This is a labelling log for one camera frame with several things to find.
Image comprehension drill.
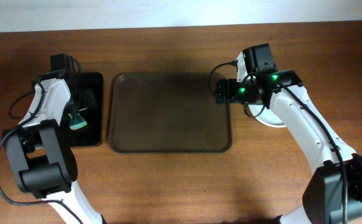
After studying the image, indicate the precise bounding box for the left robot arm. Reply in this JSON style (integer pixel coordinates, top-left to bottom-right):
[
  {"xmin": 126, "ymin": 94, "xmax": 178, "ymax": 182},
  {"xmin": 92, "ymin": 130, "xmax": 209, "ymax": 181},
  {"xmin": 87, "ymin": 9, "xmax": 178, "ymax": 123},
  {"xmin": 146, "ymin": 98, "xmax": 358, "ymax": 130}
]
[{"xmin": 0, "ymin": 54, "xmax": 105, "ymax": 223}]

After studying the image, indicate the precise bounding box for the black plastic tray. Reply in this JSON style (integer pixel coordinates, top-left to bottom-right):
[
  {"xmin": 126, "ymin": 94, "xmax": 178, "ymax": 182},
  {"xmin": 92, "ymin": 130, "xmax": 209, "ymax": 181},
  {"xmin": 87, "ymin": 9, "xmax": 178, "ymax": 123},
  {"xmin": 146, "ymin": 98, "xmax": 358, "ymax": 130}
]
[{"xmin": 60, "ymin": 72, "xmax": 103, "ymax": 147}]

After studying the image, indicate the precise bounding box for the green yellow sponge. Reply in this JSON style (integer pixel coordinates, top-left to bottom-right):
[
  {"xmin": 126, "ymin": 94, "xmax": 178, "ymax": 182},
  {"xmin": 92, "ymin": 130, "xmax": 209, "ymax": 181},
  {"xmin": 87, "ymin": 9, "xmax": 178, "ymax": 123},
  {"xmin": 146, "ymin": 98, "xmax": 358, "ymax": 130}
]
[{"xmin": 68, "ymin": 113, "xmax": 88, "ymax": 131}]

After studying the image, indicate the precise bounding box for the brown serving tray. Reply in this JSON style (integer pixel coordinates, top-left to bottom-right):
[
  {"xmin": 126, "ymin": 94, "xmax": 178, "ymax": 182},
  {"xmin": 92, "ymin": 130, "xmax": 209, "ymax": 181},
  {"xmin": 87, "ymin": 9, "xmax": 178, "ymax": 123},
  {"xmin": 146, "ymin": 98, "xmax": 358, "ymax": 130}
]
[{"xmin": 108, "ymin": 72, "xmax": 233, "ymax": 153}]

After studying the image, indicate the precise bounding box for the white plate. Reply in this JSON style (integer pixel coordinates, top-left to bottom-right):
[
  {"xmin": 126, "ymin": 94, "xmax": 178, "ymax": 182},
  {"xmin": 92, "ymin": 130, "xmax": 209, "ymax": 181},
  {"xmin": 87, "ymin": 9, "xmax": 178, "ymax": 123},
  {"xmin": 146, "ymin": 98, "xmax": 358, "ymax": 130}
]
[{"xmin": 256, "ymin": 108, "xmax": 286, "ymax": 128}]

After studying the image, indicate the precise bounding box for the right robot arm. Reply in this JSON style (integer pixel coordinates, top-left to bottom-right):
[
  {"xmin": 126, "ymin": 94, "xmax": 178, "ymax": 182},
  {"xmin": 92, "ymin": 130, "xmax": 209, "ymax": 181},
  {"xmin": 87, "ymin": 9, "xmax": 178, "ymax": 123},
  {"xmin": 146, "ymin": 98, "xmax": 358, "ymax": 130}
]
[{"xmin": 208, "ymin": 43, "xmax": 362, "ymax": 223}]

